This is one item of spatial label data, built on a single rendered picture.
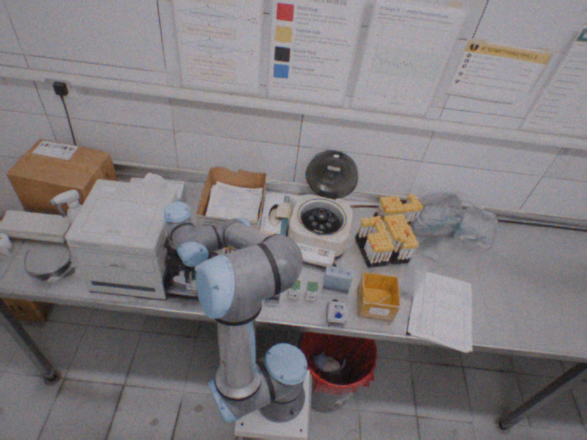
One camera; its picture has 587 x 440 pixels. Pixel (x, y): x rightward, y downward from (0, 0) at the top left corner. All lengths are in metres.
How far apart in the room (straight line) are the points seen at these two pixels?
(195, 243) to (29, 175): 0.89
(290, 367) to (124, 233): 0.66
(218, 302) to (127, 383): 1.68
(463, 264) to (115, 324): 1.84
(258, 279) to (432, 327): 0.95
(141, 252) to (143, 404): 1.16
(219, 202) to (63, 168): 0.61
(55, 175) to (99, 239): 0.51
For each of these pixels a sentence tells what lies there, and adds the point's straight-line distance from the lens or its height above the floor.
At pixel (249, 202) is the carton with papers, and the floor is 0.94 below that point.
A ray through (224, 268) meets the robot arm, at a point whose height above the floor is 1.56.
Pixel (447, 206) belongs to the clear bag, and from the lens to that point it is 1.92.
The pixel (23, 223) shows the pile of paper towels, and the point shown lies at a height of 0.91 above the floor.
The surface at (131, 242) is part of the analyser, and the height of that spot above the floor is 1.17.
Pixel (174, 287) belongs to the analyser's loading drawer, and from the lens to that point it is 1.61.
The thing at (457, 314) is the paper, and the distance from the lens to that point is 1.75.
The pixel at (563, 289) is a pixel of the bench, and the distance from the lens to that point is 2.09.
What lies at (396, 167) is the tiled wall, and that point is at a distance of 1.91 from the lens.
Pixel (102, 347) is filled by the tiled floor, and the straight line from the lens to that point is 2.60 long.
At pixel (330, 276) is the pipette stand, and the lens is 1.59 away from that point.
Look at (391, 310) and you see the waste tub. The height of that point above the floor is 0.95.
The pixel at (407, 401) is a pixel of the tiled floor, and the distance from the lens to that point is 2.53.
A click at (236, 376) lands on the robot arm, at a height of 1.23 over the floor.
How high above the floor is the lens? 2.25
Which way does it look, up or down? 47 degrees down
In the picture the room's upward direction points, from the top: 8 degrees clockwise
